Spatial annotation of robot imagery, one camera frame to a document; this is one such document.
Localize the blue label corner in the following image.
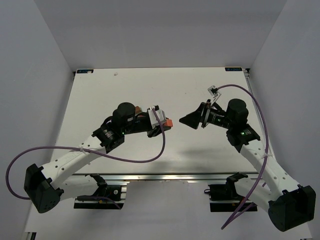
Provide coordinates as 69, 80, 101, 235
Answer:
224, 67, 243, 72
76, 69, 94, 74

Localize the brown wood block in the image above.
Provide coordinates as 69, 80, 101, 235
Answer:
135, 106, 143, 115

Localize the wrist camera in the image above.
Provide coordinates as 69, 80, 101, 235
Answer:
147, 105, 167, 129
207, 85, 221, 104

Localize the blue label left corner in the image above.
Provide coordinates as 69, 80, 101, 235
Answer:
76, 69, 94, 74

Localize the right side aluminium rail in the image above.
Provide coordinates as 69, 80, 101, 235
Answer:
243, 68, 273, 157

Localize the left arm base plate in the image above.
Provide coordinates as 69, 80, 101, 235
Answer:
73, 181, 128, 210

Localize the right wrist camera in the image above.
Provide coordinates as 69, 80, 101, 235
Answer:
207, 85, 221, 104

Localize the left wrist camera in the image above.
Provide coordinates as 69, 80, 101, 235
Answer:
147, 105, 167, 129

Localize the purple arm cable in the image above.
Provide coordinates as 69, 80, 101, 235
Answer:
216, 84, 270, 230
6, 109, 166, 210

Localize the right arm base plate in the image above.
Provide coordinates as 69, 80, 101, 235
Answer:
203, 184, 244, 213

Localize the blue label right corner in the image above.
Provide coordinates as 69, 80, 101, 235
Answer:
224, 67, 243, 72

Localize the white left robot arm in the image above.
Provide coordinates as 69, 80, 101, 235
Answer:
24, 102, 173, 214

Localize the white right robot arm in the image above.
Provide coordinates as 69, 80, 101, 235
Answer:
179, 98, 316, 232

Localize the salmon cube wood block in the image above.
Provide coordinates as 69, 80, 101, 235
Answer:
163, 118, 173, 128

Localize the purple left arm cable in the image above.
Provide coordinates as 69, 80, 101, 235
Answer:
6, 109, 166, 210

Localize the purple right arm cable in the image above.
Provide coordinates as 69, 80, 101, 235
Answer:
216, 84, 270, 230

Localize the aluminium table edge rail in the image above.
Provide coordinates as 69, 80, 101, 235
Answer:
69, 172, 263, 182

